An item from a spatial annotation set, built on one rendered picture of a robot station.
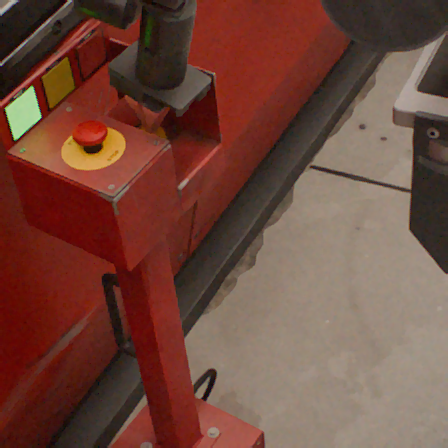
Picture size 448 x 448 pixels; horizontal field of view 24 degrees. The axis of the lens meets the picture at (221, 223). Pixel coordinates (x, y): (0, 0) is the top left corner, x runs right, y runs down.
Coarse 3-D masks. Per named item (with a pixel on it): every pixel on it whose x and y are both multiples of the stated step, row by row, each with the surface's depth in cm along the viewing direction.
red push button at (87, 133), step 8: (88, 120) 116; (96, 120) 116; (80, 128) 115; (88, 128) 115; (96, 128) 115; (104, 128) 115; (72, 136) 115; (80, 136) 114; (88, 136) 114; (96, 136) 114; (104, 136) 115; (80, 144) 115; (88, 144) 114; (96, 144) 115; (88, 152) 116; (96, 152) 116
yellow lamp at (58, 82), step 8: (64, 64) 121; (48, 72) 119; (56, 72) 120; (64, 72) 121; (48, 80) 120; (56, 80) 121; (64, 80) 122; (72, 80) 123; (48, 88) 120; (56, 88) 121; (64, 88) 123; (72, 88) 124; (48, 96) 121; (56, 96) 122; (64, 96) 123
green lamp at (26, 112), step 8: (32, 88) 118; (24, 96) 117; (32, 96) 118; (16, 104) 116; (24, 104) 117; (32, 104) 119; (8, 112) 116; (16, 112) 117; (24, 112) 118; (32, 112) 119; (16, 120) 117; (24, 120) 118; (32, 120) 120; (16, 128) 118; (24, 128) 119; (16, 136) 118
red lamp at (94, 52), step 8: (96, 32) 124; (88, 40) 123; (96, 40) 124; (80, 48) 122; (88, 48) 124; (96, 48) 125; (104, 48) 126; (80, 56) 123; (88, 56) 124; (96, 56) 126; (104, 56) 127; (80, 64) 124; (88, 64) 125; (96, 64) 126; (88, 72) 125
